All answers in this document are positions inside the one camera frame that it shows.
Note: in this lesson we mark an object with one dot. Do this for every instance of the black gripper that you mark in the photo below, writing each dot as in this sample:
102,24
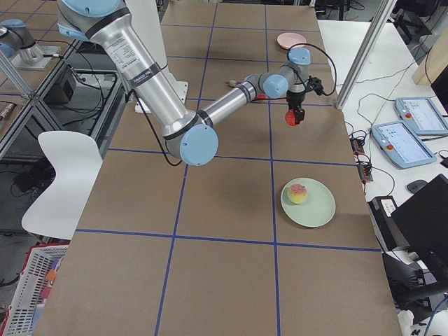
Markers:
294,101

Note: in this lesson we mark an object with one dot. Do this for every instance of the yellow pink peach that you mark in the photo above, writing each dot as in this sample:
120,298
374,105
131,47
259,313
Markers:
297,193

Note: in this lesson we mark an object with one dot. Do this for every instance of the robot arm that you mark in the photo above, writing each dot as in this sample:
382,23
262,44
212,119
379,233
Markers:
131,37

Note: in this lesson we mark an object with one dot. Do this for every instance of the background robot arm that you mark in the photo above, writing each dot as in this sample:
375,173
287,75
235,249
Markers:
19,45

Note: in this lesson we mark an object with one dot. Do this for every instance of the purple eggplant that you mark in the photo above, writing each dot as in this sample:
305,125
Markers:
232,83

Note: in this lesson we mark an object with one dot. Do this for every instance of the pink plate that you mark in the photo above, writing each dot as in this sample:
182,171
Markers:
287,40

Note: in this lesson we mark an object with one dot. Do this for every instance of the orange black terminal strip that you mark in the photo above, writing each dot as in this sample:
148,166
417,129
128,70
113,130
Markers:
363,161

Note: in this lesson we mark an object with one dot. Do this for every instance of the light green plate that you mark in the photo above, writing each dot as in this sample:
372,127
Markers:
317,210

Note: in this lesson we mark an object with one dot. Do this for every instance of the near blue teach pendant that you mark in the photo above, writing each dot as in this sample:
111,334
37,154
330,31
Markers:
401,145

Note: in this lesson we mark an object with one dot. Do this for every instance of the blue teach pendant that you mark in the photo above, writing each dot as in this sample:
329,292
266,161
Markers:
421,115
401,145

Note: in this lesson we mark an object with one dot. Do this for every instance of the far blue teach pendant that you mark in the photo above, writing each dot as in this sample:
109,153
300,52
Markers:
421,115

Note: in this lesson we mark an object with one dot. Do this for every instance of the black computer mouse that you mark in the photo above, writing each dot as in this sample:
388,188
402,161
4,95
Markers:
415,186

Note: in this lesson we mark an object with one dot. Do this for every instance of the white chair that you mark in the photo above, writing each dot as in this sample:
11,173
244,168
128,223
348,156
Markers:
76,160

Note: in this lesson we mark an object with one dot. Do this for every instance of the white plastic basket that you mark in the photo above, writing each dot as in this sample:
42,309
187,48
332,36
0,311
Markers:
33,288

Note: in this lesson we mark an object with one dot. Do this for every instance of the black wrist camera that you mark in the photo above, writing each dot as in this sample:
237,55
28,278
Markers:
315,84

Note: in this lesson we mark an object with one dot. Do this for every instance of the aluminium frame post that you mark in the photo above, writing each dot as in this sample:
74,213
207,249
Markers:
374,30

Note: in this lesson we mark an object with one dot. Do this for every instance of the black box under frame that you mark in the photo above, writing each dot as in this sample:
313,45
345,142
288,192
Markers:
62,89

